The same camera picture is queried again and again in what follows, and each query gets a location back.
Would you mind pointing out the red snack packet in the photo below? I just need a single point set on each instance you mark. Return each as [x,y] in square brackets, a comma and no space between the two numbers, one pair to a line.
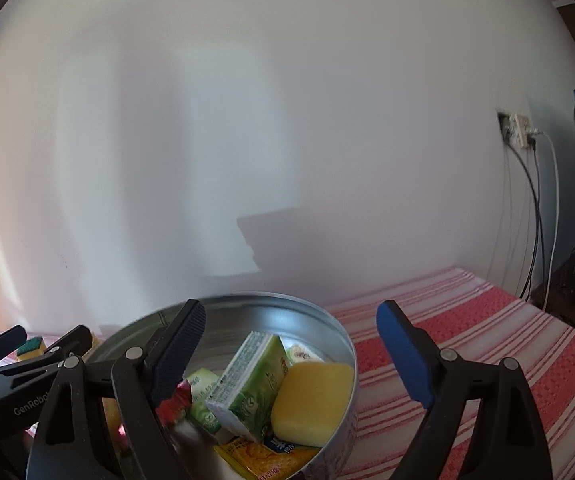
[172,406]

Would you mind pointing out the round blue printed tin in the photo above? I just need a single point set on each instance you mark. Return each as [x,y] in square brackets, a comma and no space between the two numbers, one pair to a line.
[277,310]

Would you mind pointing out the large yellow sponge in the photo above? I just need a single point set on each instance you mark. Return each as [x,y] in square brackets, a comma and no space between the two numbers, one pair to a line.
[312,402]

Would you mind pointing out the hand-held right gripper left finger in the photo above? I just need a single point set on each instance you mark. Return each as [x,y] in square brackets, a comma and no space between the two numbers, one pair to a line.
[178,350]

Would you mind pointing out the red striped tablecloth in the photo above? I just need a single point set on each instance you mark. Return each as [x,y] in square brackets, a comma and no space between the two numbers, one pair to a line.
[492,340]

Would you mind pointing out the yellow snack packet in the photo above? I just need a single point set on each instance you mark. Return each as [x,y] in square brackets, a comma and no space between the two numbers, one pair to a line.
[262,456]

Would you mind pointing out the green and yellow scouring sponge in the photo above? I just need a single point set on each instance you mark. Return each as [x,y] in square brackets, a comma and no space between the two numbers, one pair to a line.
[31,346]

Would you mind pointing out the white wall socket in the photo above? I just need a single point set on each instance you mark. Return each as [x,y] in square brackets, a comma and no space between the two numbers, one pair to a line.
[517,129]

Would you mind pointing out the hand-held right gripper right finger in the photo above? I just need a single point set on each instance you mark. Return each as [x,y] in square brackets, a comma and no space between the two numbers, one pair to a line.
[407,352]

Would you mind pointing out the white packet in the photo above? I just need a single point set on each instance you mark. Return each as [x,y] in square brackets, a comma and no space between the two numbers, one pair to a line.
[305,355]

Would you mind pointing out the dark wooden cabinet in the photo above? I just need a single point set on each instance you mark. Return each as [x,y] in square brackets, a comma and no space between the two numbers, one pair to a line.
[565,305]

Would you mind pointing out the small green tissue pack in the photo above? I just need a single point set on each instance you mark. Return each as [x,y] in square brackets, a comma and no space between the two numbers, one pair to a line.
[203,400]

